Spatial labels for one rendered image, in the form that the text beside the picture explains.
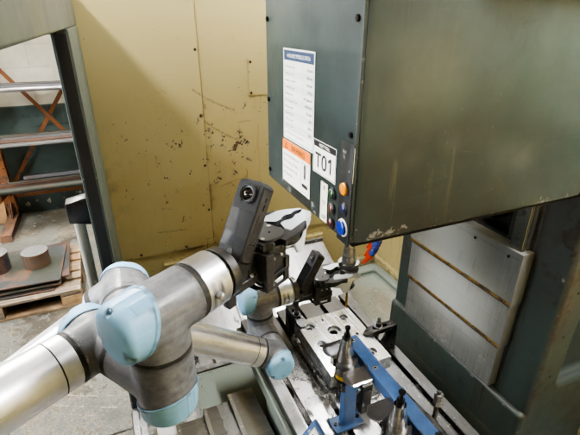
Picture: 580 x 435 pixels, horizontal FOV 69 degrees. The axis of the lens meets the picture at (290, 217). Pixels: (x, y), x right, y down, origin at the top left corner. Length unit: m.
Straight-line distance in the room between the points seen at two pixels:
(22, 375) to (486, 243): 1.24
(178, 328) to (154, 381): 0.07
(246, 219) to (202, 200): 1.56
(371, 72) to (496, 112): 0.31
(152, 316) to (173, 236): 1.70
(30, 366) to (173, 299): 0.20
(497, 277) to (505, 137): 0.59
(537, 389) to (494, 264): 0.41
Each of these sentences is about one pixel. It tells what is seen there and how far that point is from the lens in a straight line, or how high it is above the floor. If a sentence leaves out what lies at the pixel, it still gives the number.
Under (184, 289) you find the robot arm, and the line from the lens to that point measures 0.50.
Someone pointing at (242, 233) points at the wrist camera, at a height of 1.76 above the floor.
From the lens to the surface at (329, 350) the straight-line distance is 1.19.
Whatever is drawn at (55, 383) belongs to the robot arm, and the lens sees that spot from 0.61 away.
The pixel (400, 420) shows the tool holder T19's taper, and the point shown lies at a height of 1.26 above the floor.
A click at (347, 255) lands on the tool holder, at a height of 1.40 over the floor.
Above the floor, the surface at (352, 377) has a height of 1.22.
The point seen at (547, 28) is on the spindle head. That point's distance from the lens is 0.99.
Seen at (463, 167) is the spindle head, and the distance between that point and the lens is 0.92.
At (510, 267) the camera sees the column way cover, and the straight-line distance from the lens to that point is 1.41.
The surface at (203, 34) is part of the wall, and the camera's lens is 1.99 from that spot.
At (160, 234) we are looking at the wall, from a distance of 2.16.
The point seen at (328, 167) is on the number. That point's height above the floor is 1.75.
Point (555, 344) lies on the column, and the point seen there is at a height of 1.16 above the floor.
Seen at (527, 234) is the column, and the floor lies 1.47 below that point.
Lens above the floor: 2.02
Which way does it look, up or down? 25 degrees down
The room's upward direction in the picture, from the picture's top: straight up
